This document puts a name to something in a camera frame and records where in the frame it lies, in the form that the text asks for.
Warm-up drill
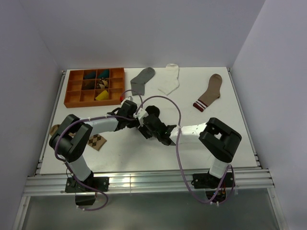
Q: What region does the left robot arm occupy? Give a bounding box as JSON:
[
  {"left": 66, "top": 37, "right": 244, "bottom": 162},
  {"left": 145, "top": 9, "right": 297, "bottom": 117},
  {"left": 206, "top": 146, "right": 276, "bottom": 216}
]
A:
[{"left": 49, "top": 100, "right": 137, "bottom": 191}]

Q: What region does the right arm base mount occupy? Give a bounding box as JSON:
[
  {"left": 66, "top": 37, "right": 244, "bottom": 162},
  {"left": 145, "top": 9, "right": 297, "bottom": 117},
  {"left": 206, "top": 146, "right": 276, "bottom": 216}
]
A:
[{"left": 191, "top": 172, "right": 234, "bottom": 189}]

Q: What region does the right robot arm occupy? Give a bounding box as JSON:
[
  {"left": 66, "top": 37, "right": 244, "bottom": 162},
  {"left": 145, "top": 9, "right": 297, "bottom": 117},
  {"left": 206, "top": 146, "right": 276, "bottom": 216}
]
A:
[{"left": 134, "top": 113, "right": 242, "bottom": 187}]

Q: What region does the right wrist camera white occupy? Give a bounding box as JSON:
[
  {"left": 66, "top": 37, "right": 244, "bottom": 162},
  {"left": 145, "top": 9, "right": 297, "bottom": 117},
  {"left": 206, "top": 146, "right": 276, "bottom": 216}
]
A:
[{"left": 133, "top": 108, "right": 149, "bottom": 126}]

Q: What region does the tan sock maroon striped cuff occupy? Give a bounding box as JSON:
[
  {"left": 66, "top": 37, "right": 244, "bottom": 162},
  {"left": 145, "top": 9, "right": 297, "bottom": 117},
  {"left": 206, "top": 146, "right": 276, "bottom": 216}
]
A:
[{"left": 193, "top": 74, "right": 223, "bottom": 112}]

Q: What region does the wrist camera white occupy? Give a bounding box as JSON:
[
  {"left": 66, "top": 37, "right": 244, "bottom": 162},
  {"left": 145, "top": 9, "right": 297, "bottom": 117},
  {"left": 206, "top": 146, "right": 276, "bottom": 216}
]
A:
[
  {"left": 120, "top": 96, "right": 134, "bottom": 103},
  {"left": 133, "top": 108, "right": 149, "bottom": 126}
]

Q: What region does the tan argyle sock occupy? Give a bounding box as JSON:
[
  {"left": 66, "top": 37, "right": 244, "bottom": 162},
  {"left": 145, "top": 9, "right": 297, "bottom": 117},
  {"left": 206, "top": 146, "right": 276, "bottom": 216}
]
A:
[{"left": 49, "top": 125, "right": 107, "bottom": 151}]

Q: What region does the brown argyle rolled sock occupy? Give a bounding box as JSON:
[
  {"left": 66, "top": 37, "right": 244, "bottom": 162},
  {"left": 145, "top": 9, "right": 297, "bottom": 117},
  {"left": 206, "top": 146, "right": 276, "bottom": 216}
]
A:
[{"left": 95, "top": 79, "right": 109, "bottom": 90}]

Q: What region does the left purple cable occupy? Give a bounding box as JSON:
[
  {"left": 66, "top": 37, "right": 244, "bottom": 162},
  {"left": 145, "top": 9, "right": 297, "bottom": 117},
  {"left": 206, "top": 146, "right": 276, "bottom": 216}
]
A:
[{"left": 54, "top": 90, "right": 144, "bottom": 211}]

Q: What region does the orange compartment tray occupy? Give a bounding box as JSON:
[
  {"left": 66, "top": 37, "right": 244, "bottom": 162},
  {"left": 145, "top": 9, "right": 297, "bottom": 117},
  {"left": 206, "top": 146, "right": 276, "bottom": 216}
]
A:
[{"left": 64, "top": 68, "right": 125, "bottom": 108}]

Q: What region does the white sock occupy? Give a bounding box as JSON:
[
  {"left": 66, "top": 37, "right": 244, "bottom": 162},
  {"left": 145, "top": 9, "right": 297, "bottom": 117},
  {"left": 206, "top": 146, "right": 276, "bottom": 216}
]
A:
[{"left": 158, "top": 64, "right": 180, "bottom": 95}]

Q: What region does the dark brown rolled sock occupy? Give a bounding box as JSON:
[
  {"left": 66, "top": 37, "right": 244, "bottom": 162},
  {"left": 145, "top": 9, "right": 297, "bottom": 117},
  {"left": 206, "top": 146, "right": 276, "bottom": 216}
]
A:
[{"left": 82, "top": 80, "right": 96, "bottom": 90}]

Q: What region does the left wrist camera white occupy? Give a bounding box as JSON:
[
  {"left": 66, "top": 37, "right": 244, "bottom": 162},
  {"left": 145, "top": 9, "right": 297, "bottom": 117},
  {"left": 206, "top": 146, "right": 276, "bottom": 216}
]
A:
[{"left": 120, "top": 96, "right": 134, "bottom": 103}]

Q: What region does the black sock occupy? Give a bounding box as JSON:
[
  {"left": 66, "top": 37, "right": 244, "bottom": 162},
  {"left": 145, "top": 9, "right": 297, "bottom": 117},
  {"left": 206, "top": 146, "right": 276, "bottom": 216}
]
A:
[{"left": 145, "top": 105, "right": 160, "bottom": 117}]

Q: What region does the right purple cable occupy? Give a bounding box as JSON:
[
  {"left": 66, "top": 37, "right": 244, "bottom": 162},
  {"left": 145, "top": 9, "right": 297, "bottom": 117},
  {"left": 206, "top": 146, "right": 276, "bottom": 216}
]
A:
[{"left": 137, "top": 95, "right": 236, "bottom": 205}]

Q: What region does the grey sock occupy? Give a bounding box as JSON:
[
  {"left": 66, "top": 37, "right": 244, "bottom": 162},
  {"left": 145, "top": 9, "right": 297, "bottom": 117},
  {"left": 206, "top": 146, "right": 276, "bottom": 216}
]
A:
[{"left": 130, "top": 67, "right": 155, "bottom": 96}]

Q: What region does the purple cable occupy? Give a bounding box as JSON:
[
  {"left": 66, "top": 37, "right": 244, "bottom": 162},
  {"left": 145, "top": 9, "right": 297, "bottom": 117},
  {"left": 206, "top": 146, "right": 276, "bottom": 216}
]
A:
[
  {"left": 54, "top": 90, "right": 144, "bottom": 211},
  {"left": 137, "top": 95, "right": 236, "bottom": 205}
]

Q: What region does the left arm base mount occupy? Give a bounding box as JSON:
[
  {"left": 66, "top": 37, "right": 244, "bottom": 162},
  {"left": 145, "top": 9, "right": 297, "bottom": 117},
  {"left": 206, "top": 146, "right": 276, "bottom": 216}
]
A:
[{"left": 64, "top": 177, "right": 109, "bottom": 207}]

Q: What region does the yellow rolled sock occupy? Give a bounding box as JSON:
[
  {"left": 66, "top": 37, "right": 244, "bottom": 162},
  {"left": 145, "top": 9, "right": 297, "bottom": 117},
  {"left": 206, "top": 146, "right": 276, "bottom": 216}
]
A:
[{"left": 95, "top": 90, "right": 109, "bottom": 101}]

